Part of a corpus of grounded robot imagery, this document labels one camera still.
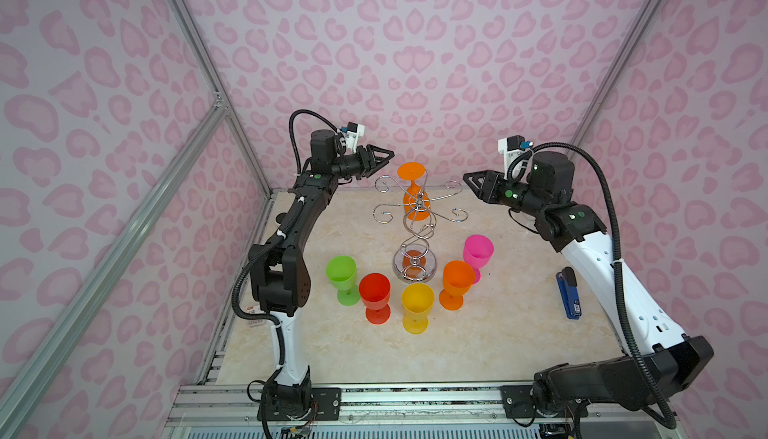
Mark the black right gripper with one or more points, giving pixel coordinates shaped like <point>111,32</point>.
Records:
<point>492,184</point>

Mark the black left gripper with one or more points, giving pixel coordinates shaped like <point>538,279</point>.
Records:
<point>366,162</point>

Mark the orange plastic wine glass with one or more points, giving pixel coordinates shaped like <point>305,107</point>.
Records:
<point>457,279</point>
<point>414,198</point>

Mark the magenta plastic wine glass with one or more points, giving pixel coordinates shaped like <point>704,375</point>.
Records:
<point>477,252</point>

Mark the green plastic wine glass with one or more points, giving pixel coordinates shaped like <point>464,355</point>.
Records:
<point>342,274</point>

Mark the red plastic wine glass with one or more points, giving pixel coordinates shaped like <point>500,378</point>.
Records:
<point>375,290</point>

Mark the yellow plastic wine glass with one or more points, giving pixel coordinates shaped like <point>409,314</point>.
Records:
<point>417,301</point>

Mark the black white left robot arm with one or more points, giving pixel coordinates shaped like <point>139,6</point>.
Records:
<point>275,284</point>

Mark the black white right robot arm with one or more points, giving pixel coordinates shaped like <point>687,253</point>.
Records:
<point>659,359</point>

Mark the blue stapler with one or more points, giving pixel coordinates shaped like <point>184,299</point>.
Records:
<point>568,288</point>

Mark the chrome wire wine glass rack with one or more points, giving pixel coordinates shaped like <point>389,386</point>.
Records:
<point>414,261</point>

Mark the aluminium corner frame post right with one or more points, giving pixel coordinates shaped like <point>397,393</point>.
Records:
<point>629,45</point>

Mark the aluminium corner frame post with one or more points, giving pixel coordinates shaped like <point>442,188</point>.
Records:
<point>629,45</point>
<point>203,58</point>

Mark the aluminium corner frame post left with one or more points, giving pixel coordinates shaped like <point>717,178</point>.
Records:
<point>203,58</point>

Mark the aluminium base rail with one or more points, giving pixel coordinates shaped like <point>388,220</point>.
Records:
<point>402,410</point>

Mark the aluminium diagonal frame bar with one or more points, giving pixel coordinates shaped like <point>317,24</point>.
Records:
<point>35,378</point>

